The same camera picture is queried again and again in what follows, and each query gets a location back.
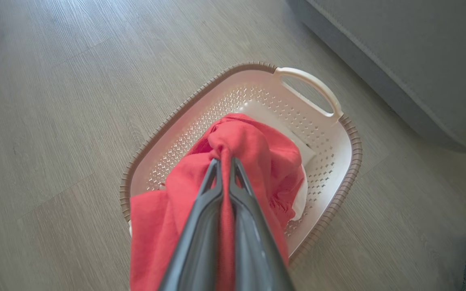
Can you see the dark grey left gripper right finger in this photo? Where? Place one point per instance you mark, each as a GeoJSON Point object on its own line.
{"type": "Point", "coordinates": [253, 250]}

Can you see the white garment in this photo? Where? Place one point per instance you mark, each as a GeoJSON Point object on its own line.
{"type": "Point", "coordinates": [266, 116]}

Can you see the beige perforated laundry basket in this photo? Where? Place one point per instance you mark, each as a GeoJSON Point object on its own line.
{"type": "Point", "coordinates": [225, 91]}

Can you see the red garment with black print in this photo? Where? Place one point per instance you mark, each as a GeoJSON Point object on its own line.
{"type": "Point", "coordinates": [257, 141]}

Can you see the grey fabric sofa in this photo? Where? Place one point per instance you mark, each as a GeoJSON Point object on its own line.
{"type": "Point", "coordinates": [419, 60]}

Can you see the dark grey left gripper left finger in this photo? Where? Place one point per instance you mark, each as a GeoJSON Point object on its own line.
{"type": "Point", "coordinates": [200, 242]}

